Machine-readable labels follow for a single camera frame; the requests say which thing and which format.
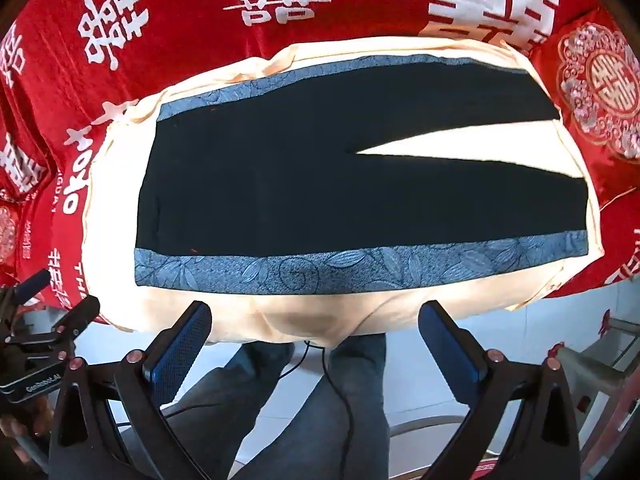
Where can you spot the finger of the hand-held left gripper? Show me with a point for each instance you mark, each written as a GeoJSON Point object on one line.
{"type": "Point", "coordinates": [80, 316]}
{"type": "Point", "coordinates": [32, 282]}

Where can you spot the person's legs in grey jeans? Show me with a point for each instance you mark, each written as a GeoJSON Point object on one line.
{"type": "Point", "coordinates": [300, 435]}

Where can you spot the cream cloth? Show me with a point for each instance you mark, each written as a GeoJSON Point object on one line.
{"type": "Point", "coordinates": [310, 320]}

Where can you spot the red embroidered pillow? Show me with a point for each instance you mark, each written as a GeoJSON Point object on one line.
{"type": "Point", "coordinates": [7, 235]}
{"type": "Point", "coordinates": [600, 80]}

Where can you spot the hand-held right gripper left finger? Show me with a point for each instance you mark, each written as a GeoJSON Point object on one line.
{"type": "Point", "coordinates": [180, 355]}

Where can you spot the person's left hand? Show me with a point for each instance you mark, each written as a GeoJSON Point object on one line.
{"type": "Point", "coordinates": [12, 430]}

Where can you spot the black pants with blue stripes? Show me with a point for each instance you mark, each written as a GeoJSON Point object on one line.
{"type": "Point", "coordinates": [275, 185]}

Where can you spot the grey metal frame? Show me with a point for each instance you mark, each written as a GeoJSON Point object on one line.
{"type": "Point", "coordinates": [595, 360]}

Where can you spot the red printed blanket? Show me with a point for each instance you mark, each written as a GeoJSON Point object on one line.
{"type": "Point", "coordinates": [175, 10]}

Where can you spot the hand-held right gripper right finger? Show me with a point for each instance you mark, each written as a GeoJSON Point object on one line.
{"type": "Point", "coordinates": [450, 350]}

